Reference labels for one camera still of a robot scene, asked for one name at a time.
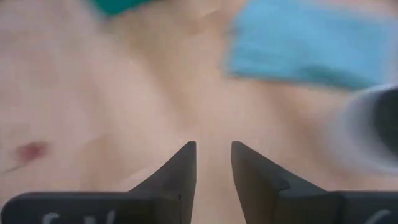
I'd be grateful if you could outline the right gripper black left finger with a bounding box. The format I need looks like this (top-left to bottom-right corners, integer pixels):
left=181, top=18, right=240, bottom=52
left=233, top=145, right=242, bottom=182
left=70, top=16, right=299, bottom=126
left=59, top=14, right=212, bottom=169
left=129, top=141, right=198, bottom=224

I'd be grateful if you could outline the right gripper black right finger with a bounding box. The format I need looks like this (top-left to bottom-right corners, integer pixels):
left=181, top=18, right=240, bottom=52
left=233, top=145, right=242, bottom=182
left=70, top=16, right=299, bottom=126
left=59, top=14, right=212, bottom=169
left=231, top=141, right=330, bottom=224

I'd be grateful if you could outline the light blue cloth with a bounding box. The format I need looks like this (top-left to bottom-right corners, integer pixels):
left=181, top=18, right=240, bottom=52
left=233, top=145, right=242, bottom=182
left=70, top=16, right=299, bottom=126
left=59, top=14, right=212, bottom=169
left=225, top=0, right=398, bottom=91

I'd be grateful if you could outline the teal basket with orange rim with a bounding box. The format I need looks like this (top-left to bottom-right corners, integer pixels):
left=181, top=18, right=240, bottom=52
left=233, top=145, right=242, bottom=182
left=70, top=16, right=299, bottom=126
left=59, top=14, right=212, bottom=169
left=88, top=0, right=153, bottom=16

